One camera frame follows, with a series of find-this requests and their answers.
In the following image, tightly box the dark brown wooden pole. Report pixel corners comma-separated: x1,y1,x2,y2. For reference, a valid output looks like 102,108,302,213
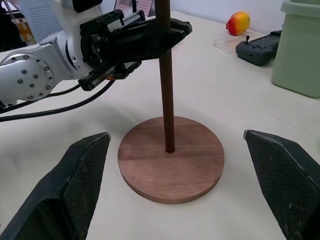
154,0,176,154

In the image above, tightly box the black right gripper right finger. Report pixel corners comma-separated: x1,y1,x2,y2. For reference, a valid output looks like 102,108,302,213
243,129,320,240

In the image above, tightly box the clear plastic tray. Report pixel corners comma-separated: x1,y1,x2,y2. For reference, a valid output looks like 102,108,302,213
213,35,249,54

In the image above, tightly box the white pegboard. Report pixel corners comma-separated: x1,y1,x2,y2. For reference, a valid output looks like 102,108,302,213
114,0,154,19

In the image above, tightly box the round wooden base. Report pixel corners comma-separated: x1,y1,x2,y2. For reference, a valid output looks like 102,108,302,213
117,116,225,205

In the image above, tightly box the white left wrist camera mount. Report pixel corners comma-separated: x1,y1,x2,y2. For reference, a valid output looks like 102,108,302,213
53,4,103,80

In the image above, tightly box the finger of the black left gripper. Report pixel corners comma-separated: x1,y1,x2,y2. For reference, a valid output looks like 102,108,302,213
170,18,194,36
109,20,188,69

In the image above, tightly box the red yellow mango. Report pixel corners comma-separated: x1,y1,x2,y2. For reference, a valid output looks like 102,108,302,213
225,10,251,36

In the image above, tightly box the light green plastic bin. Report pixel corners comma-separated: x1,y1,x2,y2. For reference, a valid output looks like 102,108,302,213
271,0,320,98

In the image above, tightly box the white perforated panel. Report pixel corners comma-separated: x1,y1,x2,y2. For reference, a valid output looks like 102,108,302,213
19,0,65,44

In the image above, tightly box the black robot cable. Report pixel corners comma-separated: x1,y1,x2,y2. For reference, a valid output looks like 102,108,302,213
0,84,81,111
0,79,116,123

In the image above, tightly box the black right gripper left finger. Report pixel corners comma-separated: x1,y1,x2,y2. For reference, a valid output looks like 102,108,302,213
0,131,112,240

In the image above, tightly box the dark grey remote controller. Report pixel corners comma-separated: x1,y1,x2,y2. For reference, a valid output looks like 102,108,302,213
235,29,283,67

